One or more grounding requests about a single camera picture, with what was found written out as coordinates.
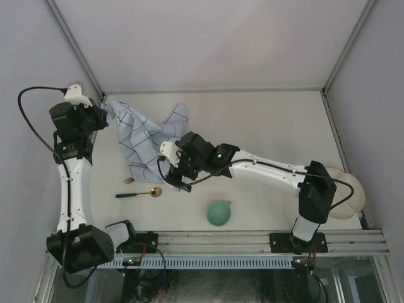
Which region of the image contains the gold spoon green handle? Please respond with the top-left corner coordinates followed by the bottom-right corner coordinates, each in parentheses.
top-left (115, 187), bottom-right (162, 199)

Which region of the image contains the white black-grid tablecloth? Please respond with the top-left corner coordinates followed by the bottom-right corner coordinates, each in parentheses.
top-left (100, 100), bottom-right (188, 192)

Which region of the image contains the gold fork green handle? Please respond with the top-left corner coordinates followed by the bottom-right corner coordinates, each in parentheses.
top-left (124, 177), bottom-right (135, 184)

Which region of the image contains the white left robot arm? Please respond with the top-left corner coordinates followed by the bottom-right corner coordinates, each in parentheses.
top-left (46, 100), bottom-right (138, 274)

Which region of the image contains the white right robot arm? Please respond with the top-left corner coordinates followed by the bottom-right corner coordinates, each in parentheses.
top-left (158, 132), bottom-right (336, 252)

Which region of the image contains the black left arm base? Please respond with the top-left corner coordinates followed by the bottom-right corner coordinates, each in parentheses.
top-left (116, 232), bottom-right (158, 254)

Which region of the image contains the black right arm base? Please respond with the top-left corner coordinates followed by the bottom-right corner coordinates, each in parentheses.
top-left (269, 232), bottom-right (328, 254)

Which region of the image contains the cream divided plate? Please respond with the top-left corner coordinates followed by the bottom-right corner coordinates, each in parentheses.
top-left (324, 166), bottom-right (367, 221)

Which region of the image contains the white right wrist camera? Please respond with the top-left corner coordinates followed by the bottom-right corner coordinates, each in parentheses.
top-left (157, 141), bottom-right (181, 167)

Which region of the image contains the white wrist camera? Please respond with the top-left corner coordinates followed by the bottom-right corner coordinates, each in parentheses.
top-left (64, 83), bottom-right (93, 107)
top-left (157, 141), bottom-right (181, 167)

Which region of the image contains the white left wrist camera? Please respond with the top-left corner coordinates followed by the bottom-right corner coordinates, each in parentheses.
top-left (64, 83), bottom-right (93, 107)

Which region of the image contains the blue slotted cable duct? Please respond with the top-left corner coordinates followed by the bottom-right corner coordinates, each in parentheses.
top-left (98, 255), bottom-right (293, 270)

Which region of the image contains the aluminium enclosure frame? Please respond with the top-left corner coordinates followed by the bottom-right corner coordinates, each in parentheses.
top-left (51, 1), bottom-right (367, 231)

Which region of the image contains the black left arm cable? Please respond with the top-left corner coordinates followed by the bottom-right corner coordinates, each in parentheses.
top-left (17, 86), bottom-right (98, 288)

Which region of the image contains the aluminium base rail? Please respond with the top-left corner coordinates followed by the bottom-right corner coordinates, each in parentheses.
top-left (152, 230), bottom-right (389, 256)

